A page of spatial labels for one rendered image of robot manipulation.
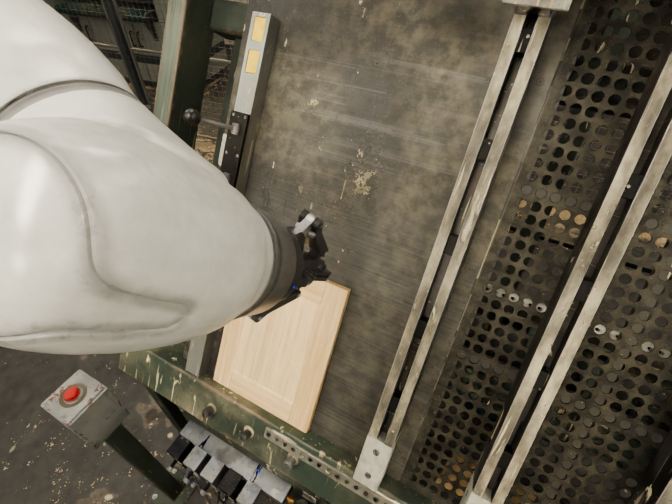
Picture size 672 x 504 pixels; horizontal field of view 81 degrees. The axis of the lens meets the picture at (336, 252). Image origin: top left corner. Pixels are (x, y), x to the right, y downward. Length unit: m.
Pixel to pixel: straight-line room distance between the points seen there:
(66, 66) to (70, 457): 2.19
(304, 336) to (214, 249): 0.83
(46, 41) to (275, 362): 0.91
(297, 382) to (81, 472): 1.44
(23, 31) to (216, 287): 0.17
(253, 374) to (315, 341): 0.23
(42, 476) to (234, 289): 2.22
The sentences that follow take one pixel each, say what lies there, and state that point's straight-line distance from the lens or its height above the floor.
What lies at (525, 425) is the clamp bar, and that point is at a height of 1.17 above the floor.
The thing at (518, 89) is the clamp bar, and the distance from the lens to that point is 0.79.
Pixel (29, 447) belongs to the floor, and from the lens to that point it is 2.50.
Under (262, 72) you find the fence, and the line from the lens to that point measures 1.02.
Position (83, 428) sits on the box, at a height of 0.88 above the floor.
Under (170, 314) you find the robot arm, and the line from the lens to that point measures 0.19.
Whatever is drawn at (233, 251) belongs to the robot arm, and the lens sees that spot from 0.20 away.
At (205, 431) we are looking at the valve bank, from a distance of 1.34.
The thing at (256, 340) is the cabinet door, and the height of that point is 1.04.
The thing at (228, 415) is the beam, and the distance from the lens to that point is 1.20.
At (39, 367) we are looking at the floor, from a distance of 2.73.
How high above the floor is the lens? 1.94
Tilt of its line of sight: 45 degrees down
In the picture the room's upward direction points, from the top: straight up
